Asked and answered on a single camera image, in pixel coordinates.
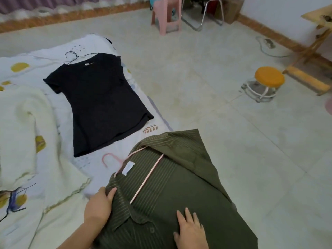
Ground person's left forearm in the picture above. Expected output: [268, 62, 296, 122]
[57, 218, 104, 249]

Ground orange round stool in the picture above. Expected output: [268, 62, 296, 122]
[241, 66, 286, 103]

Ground pale yellow polo shirt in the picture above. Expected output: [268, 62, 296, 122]
[0, 189, 89, 249]

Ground black t-shirt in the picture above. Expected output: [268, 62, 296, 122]
[43, 52, 155, 158]

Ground white power strip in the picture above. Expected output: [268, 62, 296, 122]
[255, 36, 290, 58]

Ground person's right hand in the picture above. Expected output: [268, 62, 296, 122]
[173, 207, 209, 249]

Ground pink plastic chair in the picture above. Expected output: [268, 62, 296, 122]
[151, 0, 182, 36]

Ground black wire hanger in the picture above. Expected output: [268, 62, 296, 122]
[65, 50, 99, 65]
[0, 183, 37, 223]

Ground purple curtain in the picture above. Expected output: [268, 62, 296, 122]
[0, 0, 151, 33]

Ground person's left hand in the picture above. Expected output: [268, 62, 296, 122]
[83, 186, 118, 227]

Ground cardboard box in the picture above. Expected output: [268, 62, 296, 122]
[215, 0, 244, 25]

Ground pink hanger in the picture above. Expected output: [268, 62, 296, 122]
[102, 146, 164, 204]

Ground wooden folding table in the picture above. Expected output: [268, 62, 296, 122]
[282, 4, 332, 96]

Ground dark green striped shirt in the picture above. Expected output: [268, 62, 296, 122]
[93, 129, 259, 249]

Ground black office chair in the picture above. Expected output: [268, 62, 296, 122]
[181, 0, 225, 31]

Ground cream lace-up knit sweater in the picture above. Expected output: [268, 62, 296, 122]
[0, 85, 91, 218]

